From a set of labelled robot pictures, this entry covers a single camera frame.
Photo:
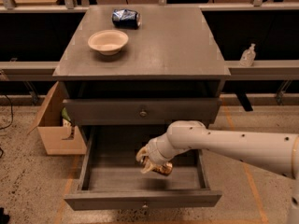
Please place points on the grey wooden drawer cabinet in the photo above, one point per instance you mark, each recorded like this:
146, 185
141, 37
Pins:
172, 55

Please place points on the orange soda can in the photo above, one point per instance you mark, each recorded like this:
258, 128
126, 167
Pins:
165, 169

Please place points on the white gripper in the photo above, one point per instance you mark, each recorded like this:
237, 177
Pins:
153, 151

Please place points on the open grey middle drawer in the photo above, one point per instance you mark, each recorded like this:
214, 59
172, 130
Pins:
111, 178

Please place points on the white paper bowl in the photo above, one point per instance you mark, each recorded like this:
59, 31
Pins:
108, 42

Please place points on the closed grey top drawer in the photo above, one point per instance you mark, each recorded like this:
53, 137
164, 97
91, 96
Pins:
126, 111

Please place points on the open cardboard box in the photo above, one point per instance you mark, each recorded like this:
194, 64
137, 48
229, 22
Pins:
57, 138

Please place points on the brass drawer knob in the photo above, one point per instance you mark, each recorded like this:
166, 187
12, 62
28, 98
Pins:
145, 206
143, 113

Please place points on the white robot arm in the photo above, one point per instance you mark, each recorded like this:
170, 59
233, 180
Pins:
274, 152

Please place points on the crushed blue soda can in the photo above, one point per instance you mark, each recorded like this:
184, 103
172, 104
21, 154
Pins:
126, 18

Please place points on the brass middle drawer knob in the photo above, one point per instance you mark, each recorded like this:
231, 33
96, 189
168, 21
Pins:
145, 206

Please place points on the clear hand sanitizer bottle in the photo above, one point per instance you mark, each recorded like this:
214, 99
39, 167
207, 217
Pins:
248, 56

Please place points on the brass top drawer knob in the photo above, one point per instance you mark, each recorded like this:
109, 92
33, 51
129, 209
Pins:
143, 113

